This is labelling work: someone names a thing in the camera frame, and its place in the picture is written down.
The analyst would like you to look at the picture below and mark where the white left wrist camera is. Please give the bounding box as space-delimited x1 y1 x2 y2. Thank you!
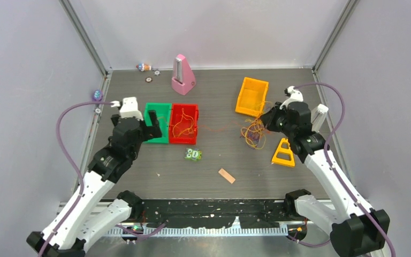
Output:
111 97 143 121

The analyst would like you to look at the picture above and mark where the purple cable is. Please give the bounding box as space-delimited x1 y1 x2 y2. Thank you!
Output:
245 129 267 152

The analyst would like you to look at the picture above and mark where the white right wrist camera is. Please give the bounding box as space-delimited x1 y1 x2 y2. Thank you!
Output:
280 86 303 109

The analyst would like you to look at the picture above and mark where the orange plastic bin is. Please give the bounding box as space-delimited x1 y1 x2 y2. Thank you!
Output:
235 77 269 117

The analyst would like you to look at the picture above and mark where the yellow triangle stand right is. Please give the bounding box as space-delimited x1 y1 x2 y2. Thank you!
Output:
271 138 295 168

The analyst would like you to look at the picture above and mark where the small clown figurine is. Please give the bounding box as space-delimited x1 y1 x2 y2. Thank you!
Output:
135 63 153 72

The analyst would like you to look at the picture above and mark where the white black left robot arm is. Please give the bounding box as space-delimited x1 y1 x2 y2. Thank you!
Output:
26 110 162 256

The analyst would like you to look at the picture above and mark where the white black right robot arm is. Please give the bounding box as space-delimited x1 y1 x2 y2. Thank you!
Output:
260 102 390 256

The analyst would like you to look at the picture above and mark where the wooden block near front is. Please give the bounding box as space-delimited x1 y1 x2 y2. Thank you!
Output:
218 168 235 184

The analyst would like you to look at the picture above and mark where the red plastic bin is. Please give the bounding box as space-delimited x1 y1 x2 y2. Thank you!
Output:
169 103 199 145

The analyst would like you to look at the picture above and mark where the white metronome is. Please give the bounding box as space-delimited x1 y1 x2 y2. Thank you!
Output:
311 104 329 132

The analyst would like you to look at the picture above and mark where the pink metronome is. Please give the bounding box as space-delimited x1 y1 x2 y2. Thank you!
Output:
171 54 196 95

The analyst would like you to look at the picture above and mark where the orange cable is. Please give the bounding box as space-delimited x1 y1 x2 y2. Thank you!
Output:
195 122 263 150

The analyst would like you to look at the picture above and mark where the green plastic bin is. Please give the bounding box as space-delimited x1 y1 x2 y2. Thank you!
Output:
144 102 172 144

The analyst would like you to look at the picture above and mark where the green owl toy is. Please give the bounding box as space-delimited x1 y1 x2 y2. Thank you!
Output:
185 148 202 161

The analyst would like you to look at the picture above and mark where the purple round toy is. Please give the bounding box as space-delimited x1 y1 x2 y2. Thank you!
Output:
92 89 103 102

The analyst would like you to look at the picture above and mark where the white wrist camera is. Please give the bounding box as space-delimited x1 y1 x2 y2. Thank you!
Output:
280 86 303 109
111 97 143 121

